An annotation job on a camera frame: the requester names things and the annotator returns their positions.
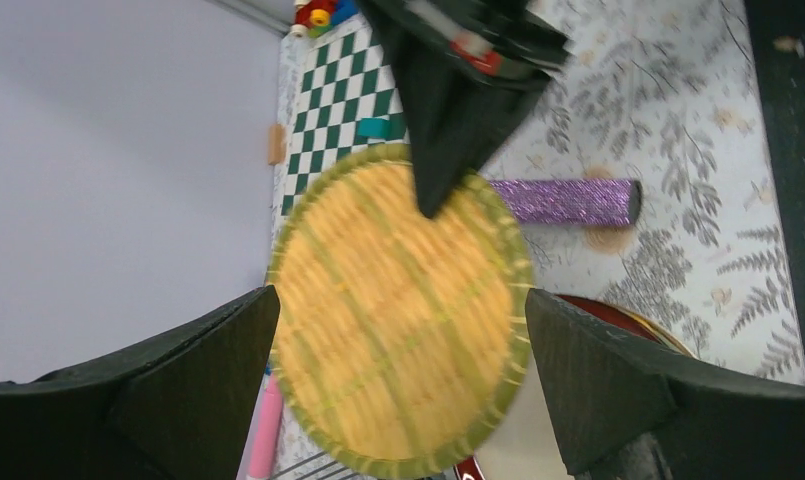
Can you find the wooden block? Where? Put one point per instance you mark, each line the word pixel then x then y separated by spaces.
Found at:
pixel 276 143

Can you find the purple glitter microphone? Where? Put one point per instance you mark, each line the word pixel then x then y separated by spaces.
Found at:
pixel 604 202

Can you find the pink plastic object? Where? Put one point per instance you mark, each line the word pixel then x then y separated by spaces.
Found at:
pixel 264 444

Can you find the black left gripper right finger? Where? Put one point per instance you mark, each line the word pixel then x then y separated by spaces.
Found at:
pixel 724 425

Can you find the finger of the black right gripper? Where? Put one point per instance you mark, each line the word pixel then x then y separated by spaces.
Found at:
pixel 468 73

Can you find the dark ribbed plate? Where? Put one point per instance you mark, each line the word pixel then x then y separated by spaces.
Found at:
pixel 402 340

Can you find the teal block on chessboard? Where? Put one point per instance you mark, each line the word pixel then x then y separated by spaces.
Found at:
pixel 388 128

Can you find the black wire dish rack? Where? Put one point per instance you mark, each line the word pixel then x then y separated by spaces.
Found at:
pixel 319 466

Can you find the floral tablecloth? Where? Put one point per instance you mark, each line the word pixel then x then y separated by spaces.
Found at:
pixel 663 92

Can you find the red yellow toy figure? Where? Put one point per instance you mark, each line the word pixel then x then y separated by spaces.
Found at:
pixel 314 18

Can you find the green white chessboard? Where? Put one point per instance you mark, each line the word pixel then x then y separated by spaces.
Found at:
pixel 339 78

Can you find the brown rimmed beige plate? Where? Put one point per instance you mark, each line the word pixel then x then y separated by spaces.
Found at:
pixel 581 400

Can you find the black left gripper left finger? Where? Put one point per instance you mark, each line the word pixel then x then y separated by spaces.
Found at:
pixel 175 406

